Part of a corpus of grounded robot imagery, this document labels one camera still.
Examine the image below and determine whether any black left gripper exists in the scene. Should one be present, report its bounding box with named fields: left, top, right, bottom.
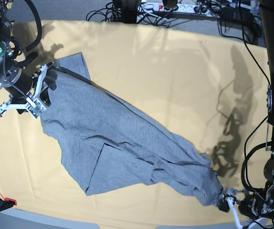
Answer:
left=217, top=187, right=274, bottom=220

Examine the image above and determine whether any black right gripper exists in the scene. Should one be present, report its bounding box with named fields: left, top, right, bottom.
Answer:
left=5, top=71, right=57, bottom=107

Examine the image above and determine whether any grey t-shirt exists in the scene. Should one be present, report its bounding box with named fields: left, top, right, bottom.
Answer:
left=41, top=53, right=223, bottom=206

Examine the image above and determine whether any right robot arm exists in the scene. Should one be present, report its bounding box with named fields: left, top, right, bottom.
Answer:
left=0, top=0, right=53, bottom=115

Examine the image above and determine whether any yellow table cloth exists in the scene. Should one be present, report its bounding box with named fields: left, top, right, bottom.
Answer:
left=0, top=21, right=268, bottom=229

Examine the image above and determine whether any white power strip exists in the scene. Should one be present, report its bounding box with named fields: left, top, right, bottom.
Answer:
left=139, top=0, right=221, bottom=17

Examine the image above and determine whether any black power adapter brick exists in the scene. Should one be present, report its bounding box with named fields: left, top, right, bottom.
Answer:
left=221, top=7, right=254, bottom=26

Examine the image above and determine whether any black centre post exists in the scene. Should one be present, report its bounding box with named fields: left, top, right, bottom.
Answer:
left=121, top=0, right=139, bottom=24

